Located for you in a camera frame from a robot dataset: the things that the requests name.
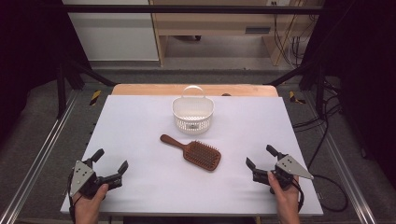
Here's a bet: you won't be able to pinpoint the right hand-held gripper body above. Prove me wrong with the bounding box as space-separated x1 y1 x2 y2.
252 154 315 190

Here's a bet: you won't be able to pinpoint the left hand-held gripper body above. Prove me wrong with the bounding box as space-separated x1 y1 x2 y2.
68 159 123 199

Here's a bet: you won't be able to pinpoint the brown wooden hairbrush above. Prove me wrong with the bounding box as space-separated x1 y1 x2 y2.
160 133 222 172

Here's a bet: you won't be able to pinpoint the white plastic basket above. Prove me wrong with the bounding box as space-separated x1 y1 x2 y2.
171 85 216 135

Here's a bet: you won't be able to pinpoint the person's left hand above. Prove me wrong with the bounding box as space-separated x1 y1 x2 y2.
73 184 110 217

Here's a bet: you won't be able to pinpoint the person's right hand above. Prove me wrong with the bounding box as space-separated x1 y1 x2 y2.
267 170 301 217

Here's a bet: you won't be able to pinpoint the yellow black floor tape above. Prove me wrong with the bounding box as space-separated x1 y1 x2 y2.
89 90 103 106
289 91 307 105

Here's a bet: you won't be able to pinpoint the light wooden table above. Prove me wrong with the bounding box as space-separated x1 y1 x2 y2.
111 83 279 97

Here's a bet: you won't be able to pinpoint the white cabinet panel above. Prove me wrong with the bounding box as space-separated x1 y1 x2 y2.
62 0 160 63

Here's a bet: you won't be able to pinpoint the black curtain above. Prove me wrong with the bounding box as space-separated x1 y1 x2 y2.
0 0 92 141
301 0 396 182

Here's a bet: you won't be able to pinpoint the light wooden desk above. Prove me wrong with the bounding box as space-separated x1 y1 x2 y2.
148 0 325 67

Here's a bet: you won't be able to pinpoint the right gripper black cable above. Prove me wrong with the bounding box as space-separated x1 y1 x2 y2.
291 179 305 215

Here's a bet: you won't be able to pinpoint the bundle of black floor cables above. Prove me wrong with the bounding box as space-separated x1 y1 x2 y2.
292 78 344 171

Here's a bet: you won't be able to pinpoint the aluminium floor rail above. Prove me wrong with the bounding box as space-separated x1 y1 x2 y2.
302 92 378 224
0 90 79 224

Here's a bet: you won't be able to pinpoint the looped black floor cable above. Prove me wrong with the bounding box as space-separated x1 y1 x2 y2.
312 174 349 214

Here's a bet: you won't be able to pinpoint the black metal frame post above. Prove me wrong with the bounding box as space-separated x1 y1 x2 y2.
56 55 117 119
263 60 326 118

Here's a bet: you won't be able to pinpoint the hanging cables behind desk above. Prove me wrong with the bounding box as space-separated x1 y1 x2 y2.
271 0 316 68

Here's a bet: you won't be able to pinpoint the black horizontal frame bar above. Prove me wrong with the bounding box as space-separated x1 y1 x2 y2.
62 4 326 15

